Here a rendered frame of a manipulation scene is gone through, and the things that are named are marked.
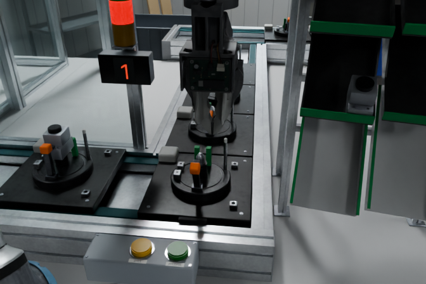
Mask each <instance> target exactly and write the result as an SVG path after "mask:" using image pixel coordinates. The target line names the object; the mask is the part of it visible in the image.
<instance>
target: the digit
mask: <svg viewBox="0 0 426 284"><path fill-rule="evenodd" d="M113 65H114V71H115V80H116V82H136V81H135V74H134V63H133V58H113Z"/></svg>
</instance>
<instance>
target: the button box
mask: <svg viewBox="0 0 426 284"><path fill-rule="evenodd" d="M139 238H147V239H149V240H150V241H151V242H152V251H151V252H150V253H149V254H148V255H146V256H144V257H136V256H135V255H133V254H132V252H131V244H132V243H133V241H135V240H137V239H139ZM175 241H182V242H185V243H186V244H187V246H188V255H187V256H186V257H185V258H184V259H181V260H173V259H171V258H170V257H169V256H168V255H167V247H168V246H169V244H170V243H172V242H175ZM83 263H84V268H85V271H86V276H87V280H89V281H102V282H109V283H122V284H195V282H196V278H197V271H198V264H199V251H198V242H196V241H188V240H173V239H165V238H149V237H141V236H126V235H111V234H103V233H97V234H95V236H94V238H93V240H92V242H91V244H90V246H89V248H88V250H87V252H86V254H85V256H84V257H83Z"/></svg>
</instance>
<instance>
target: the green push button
mask: <svg viewBox="0 0 426 284"><path fill-rule="evenodd" d="M167 255H168V256H169V257H170V258H171V259H173V260H181V259H184V258H185V257H186V256H187V255H188V246H187V244H186V243H185V242H182V241H175V242H172V243H170V244H169V246H168V247H167Z"/></svg>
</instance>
